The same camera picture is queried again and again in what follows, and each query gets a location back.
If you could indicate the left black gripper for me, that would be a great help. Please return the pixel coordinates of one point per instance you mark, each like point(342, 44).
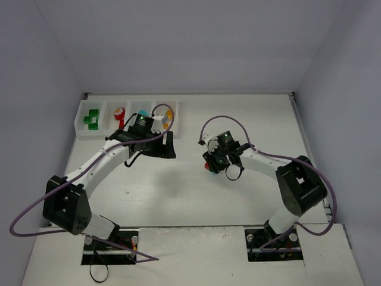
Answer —
point(166, 146)

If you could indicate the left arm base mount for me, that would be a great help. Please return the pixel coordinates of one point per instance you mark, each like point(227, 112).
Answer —
point(99, 253)

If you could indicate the red round lego brick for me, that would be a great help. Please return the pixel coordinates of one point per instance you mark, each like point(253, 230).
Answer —
point(119, 114)

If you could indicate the green stepped lego brick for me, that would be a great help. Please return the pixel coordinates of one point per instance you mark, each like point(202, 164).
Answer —
point(94, 124)

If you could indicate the yellow round lego brick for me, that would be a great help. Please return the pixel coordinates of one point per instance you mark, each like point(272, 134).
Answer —
point(169, 115)

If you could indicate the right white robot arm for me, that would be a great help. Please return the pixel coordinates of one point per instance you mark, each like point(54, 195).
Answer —
point(300, 187)

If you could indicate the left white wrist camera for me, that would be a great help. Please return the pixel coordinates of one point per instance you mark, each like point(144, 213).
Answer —
point(160, 123)

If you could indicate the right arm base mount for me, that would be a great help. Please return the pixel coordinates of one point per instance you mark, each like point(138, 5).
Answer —
point(285, 249)

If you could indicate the cyan round lego brick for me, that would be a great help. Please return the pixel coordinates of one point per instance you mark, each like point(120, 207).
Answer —
point(143, 112)

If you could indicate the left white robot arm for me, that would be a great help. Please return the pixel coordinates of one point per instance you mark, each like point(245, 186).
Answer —
point(67, 203)

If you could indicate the clear plastic sorting tray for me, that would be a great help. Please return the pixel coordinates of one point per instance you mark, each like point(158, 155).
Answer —
point(107, 124)

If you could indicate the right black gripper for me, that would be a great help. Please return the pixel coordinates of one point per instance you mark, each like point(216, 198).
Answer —
point(210, 162)

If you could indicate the green lego brick stack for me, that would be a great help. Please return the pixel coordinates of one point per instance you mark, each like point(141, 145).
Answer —
point(93, 112)

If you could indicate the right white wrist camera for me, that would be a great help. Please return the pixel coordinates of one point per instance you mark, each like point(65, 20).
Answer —
point(209, 142)

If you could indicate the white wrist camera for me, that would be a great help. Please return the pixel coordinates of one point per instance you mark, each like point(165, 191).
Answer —
point(160, 123)
point(209, 142)

